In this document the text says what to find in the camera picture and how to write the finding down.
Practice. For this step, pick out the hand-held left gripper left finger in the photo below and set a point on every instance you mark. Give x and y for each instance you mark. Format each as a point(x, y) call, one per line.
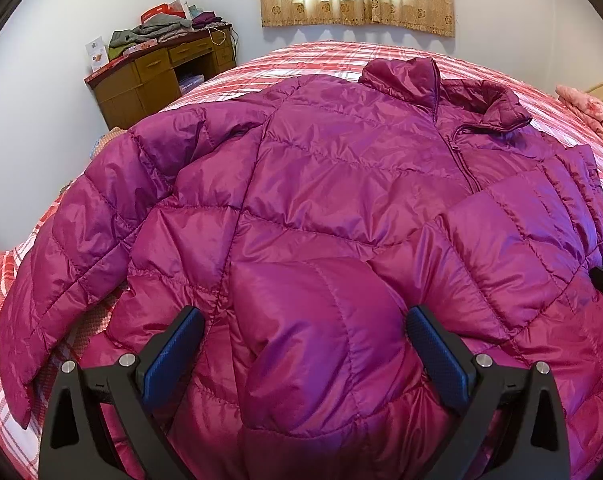
point(174, 355)

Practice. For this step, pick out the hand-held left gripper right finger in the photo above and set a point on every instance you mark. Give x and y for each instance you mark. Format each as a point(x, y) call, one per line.
point(439, 350)

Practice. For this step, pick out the purple down jacket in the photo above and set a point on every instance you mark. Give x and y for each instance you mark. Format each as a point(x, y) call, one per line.
point(331, 185)

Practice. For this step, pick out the grey clothes pile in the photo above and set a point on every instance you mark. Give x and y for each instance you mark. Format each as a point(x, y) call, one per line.
point(146, 32)

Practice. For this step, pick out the purple folded clothes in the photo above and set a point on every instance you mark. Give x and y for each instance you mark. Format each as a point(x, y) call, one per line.
point(206, 19)

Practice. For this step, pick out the pink floral pillow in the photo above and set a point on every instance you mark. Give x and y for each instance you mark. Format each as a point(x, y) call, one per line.
point(591, 110)

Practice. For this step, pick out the patterned cloth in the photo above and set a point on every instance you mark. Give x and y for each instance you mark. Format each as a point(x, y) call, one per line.
point(115, 136)

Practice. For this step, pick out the wooden desk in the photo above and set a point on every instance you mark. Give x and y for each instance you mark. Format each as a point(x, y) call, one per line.
point(126, 95)

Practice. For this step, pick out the pink flat box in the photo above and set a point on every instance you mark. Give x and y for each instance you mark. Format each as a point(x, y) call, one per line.
point(140, 48)

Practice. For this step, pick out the red plaid bed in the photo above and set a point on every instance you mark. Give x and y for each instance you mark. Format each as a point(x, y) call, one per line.
point(331, 60)

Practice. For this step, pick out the white printed box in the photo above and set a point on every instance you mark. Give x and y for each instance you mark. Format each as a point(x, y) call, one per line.
point(96, 52)

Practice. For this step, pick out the red box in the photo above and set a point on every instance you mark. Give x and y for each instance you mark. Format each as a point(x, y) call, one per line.
point(156, 12)

